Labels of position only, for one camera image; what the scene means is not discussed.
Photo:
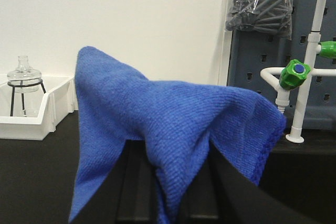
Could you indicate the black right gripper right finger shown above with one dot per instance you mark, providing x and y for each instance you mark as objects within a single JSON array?
[{"x": 221, "y": 194}]

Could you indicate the white storage bin right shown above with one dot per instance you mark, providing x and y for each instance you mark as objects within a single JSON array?
[{"x": 52, "y": 107}]

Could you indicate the black metal tripod stand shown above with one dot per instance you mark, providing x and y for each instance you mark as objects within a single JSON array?
[{"x": 23, "y": 87}]

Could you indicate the plastic bag of grey pegs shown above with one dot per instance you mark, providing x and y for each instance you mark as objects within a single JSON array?
[{"x": 272, "y": 17}]

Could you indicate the white lab faucet green knobs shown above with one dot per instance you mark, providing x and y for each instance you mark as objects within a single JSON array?
[{"x": 298, "y": 75}]

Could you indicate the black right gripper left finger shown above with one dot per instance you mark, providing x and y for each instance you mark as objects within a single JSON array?
[{"x": 128, "y": 193}]

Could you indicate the blue microfiber cloth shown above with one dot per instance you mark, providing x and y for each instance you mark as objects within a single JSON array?
[{"x": 178, "y": 121}]

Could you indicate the clear glass alcohol lamp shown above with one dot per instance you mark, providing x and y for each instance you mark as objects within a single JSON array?
[{"x": 25, "y": 79}]

